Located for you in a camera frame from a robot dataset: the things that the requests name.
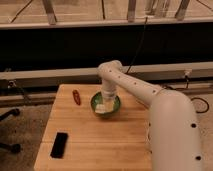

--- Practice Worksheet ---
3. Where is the white sponge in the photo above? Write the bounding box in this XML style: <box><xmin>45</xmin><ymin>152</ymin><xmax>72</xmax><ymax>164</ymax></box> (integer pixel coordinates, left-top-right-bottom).
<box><xmin>95</xmin><ymin>104</ymin><xmax>106</xmax><ymax>113</ymax></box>

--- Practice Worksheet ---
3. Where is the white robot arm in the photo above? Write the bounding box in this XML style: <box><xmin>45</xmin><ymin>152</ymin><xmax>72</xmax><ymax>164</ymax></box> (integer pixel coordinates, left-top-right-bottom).
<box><xmin>98</xmin><ymin>60</ymin><xmax>204</xmax><ymax>171</ymax></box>

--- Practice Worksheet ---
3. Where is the green ceramic bowl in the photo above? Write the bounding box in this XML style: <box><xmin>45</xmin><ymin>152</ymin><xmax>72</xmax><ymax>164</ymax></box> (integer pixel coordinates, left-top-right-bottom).
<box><xmin>90</xmin><ymin>92</ymin><xmax>121</xmax><ymax>119</ymax></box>

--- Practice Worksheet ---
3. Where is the red chili pepper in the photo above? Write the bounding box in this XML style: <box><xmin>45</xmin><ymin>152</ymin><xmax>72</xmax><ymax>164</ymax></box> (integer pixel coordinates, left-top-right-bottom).
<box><xmin>72</xmin><ymin>90</ymin><xmax>81</xmax><ymax>105</ymax></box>

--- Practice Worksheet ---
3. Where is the wooden table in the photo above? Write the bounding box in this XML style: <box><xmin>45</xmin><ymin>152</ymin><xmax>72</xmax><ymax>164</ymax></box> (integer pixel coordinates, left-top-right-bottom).
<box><xmin>34</xmin><ymin>84</ymin><xmax>151</xmax><ymax>171</ymax></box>

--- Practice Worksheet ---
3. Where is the black rectangular block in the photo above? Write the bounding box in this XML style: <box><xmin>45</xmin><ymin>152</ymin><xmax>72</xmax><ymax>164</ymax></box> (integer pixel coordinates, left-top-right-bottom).
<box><xmin>50</xmin><ymin>132</ymin><xmax>68</xmax><ymax>158</ymax></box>

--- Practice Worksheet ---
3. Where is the black office chair base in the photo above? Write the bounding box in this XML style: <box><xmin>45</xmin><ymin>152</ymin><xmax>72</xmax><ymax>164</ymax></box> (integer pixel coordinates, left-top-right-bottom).
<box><xmin>0</xmin><ymin>108</ymin><xmax>22</xmax><ymax>155</ymax></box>

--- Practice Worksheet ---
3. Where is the black floor cable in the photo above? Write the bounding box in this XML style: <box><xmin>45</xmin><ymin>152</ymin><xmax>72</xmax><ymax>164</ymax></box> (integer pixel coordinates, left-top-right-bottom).
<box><xmin>161</xmin><ymin>75</ymin><xmax>211</xmax><ymax>114</ymax></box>

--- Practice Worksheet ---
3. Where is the black hanging cable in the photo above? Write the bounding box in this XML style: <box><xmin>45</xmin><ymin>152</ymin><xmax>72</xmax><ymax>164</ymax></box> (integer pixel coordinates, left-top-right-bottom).
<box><xmin>123</xmin><ymin>16</ymin><xmax>149</xmax><ymax>75</ymax></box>

